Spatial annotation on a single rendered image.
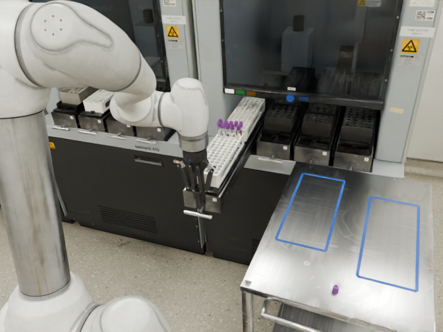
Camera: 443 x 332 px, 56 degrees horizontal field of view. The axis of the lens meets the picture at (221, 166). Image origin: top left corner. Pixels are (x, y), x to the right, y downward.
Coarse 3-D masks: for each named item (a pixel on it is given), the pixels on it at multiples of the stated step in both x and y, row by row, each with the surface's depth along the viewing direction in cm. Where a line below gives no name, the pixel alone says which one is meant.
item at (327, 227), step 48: (288, 192) 135; (336, 192) 133; (384, 192) 132; (288, 240) 117; (336, 240) 116; (384, 240) 115; (432, 240) 114; (240, 288) 105; (288, 288) 103; (384, 288) 102; (432, 288) 101
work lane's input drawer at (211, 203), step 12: (252, 132) 169; (252, 144) 167; (240, 156) 156; (240, 168) 155; (228, 180) 144; (216, 192) 137; (228, 192) 145; (192, 204) 143; (204, 204) 141; (216, 204) 139; (204, 216) 138
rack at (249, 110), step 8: (240, 104) 180; (248, 104) 180; (256, 104) 179; (264, 104) 184; (240, 112) 175; (248, 112) 174; (256, 112) 173; (232, 120) 168; (240, 120) 169; (248, 120) 168; (256, 120) 175; (248, 128) 164; (248, 136) 165
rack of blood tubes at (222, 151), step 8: (216, 136) 158; (224, 136) 158; (216, 144) 153; (224, 144) 153; (232, 144) 153; (208, 152) 150; (216, 152) 149; (224, 152) 150; (232, 152) 148; (208, 160) 145; (216, 160) 145; (224, 160) 145; (232, 160) 153; (216, 168) 140; (224, 168) 142; (216, 176) 137; (224, 176) 143; (216, 184) 139
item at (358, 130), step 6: (342, 126) 158; (348, 126) 157; (354, 126) 156; (360, 126) 157; (366, 126) 155; (372, 126) 155; (342, 132) 159; (348, 132) 158; (354, 132) 157; (360, 132) 156; (366, 132) 155; (372, 132) 155; (342, 138) 160; (348, 138) 159; (354, 138) 158; (360, 138) 158; (366, 138) 157
